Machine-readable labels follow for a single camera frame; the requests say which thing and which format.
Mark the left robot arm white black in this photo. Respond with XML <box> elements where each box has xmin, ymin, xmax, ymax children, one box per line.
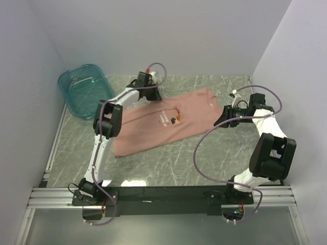
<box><xmin>78</xmin><ymin>70</ymin><xmax>161</xmax><ymax>205</ymax></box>

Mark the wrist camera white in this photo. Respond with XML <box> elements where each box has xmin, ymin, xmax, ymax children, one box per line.
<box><xmin>146</xmin><ymin>69</ymin><xmax>159</xmax><ymax>83</ymax></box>
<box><xmin>229</xmin><ymin>89</ymin><xmax>242</xmax><ymax>108</ymax></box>

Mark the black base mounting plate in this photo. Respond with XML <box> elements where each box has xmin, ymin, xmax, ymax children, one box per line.
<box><xmin>72</xmin><ymin>185</ymin><xmax>254</xmax><ymax>219</ymax></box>

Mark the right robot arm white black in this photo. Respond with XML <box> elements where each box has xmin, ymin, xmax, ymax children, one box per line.
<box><xmin>214</xmin><ymin>93</ymin><xmax>296</xmax><ymax>204</ymax></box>

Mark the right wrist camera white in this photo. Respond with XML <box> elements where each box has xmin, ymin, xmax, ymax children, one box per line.
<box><xmin>229</xmin><ymin>89</ymin><xmax>242</xmax><ymax>108</ymax></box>

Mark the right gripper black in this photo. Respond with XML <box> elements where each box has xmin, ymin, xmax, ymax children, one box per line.
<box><xmin>214</xmin><ymin>105</ymin><xmax>252</xmax><ymax>128</ymax></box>

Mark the teal plastic basin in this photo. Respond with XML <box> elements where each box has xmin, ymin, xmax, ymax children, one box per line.
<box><xmin>58</xmin><ymin>64</ymin><xmax>115</xmax><ymax>120</ymax></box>

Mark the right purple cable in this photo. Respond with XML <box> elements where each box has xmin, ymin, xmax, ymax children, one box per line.
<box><xmin>193</xmin><ymin>85</ymin><xmax>283</xmax><ymax>224</ymax></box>

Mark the pink t shirt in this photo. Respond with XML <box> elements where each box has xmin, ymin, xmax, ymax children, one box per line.
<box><xmin>112</xmin><ymin>88</ymin><xmax>222</xmax><ymax>158</ymax></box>

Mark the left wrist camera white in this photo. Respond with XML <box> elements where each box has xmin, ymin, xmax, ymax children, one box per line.
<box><xmin>146</xmin><ymin>69</ymin><xmax>159</xmax><ymax>83</ymax></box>

